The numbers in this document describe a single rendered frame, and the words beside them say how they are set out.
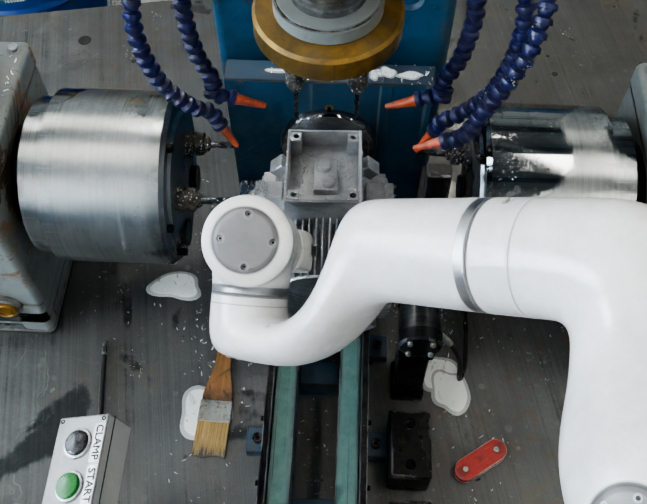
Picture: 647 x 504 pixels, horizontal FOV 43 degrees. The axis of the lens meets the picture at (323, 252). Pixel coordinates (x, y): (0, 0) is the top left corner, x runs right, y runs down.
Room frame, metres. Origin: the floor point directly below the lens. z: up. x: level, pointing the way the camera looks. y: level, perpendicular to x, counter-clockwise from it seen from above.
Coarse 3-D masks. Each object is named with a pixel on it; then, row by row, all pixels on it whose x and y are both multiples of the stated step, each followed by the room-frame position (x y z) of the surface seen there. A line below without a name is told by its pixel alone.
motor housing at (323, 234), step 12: (264, 180) 0.70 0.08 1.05; (276, 180) 0.70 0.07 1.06; (372, 180) 0.70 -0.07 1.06; (384, 180) 0.70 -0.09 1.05; (276, 204) 0.65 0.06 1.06; (300, 228) 0.59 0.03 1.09; (312, 228) 0.59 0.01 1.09; (324, 228) 0.59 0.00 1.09; (336, 228) 0.58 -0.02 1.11; (324, 240) 0.57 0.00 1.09; (324, 252) 0.55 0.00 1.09; (312, 264) 0.53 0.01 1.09; (300, 276) 0.52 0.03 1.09; (312, 276) 0.52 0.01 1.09; (300, 288) 0.58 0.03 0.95; (312, 288) 0.58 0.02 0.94; (300, 300) 0.56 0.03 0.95; (288, 312) 0.53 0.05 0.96; (384, 312) 0.52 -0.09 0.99
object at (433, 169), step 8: (432, 168) 0.57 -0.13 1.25; (440, 168) 0.57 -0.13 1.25; (448, 168) 0.57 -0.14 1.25; (424, 176) 0.57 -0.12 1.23; (432, 176) 0.56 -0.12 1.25; (440, 176) 0.56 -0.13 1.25; (448, 176) 0.56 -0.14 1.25; (424, 184) 0.56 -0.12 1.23; (432, 184) 0.56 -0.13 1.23; (440, 184) 0.56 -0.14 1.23; (448, 184) 0.56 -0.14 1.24; (424, 192) 0.56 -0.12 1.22; (432, 192) 0.56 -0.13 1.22; (440, 192) 0.56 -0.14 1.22; (448, 192) 0.56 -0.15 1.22
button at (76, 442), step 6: (72, 432) 0.32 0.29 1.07; (78, 432) 0.32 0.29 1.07; (84, 432) 0.32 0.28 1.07; (72, 438) 0.31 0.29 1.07; (78, 438) 0.31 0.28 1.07; (84, 438) 0.31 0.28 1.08; (66, 444) 0.31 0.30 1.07; (72, 444) 0.30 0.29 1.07; (78, 444) 0.30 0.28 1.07; (84, 444) 0.30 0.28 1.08; (66, 450) 0.30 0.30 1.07; (72, 450) 0.30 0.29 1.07; (78, 450) 0.30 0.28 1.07
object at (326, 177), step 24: (288, 144) 0.69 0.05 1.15; (312, 144) 0.71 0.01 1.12; (336, 144) 0.71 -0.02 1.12; (360, 144) 0.69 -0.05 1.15; (288, 168) 0.65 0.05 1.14; (312, 168) 0.67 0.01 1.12; (336, 168) 0.66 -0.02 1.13; (360, 168) 0.65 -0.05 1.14; (288, 192) 0.61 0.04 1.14; (312, 192) 0.63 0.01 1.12; (336, 192) 0.63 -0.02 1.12; (360, 192) 0.61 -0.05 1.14; (288, 216) 0.60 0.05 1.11; (312, 216) 0.60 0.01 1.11; (336, 216) 0.60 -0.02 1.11
